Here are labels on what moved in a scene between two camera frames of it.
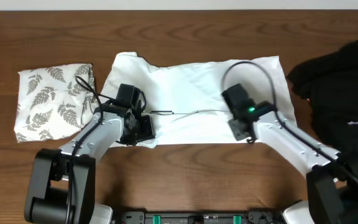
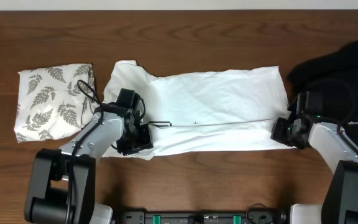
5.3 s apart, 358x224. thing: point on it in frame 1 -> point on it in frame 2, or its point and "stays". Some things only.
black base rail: [253, 217] stays
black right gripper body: [237, 130] -> [285, 134]
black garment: [341, 86] stays
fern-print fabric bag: [54, 102] stays
